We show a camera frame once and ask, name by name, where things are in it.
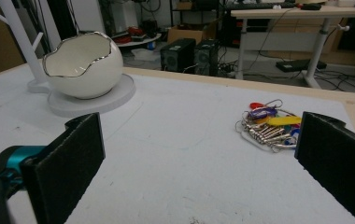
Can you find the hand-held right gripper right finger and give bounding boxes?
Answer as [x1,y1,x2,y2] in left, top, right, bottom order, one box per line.
[294,111,355,224]

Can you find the black computer mouse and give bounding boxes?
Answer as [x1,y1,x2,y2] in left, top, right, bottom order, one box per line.
[300,3,322,11]

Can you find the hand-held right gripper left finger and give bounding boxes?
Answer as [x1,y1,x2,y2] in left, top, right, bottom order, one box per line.
[20,112,107,224]

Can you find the brown cardboard box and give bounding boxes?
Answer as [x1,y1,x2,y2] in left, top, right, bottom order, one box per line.
[166,18,221,45]

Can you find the white foam mat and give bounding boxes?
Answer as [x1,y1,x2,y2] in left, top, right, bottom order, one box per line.
[0,63,355,224]

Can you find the white key holder stand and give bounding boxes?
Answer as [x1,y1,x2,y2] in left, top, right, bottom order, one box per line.
[0,0,136,119]

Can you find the flat black device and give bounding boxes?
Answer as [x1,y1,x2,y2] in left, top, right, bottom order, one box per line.
[275,58,328,74]

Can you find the round white tray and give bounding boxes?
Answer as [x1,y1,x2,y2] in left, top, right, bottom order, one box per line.
[113,32,163,48]

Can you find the black keyboard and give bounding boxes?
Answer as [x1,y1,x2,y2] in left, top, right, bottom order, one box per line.
[225,1,296,10]

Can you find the black computer tower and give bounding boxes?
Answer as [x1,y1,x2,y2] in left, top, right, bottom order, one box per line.
[193,38,220,77]
[160,37,197,74]

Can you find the white desk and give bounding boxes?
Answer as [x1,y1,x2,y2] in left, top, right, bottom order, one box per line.
[230,4,355,90]

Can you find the black floor cables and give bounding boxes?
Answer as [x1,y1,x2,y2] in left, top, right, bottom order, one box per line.
[315,69,355,93]

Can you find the bunch of keys with tags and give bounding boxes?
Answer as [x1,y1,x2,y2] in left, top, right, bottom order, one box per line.
[234,98,303,154]

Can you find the white eggshell-shaped bowl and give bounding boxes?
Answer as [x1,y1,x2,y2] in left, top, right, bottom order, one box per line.
[42,31,124,100]

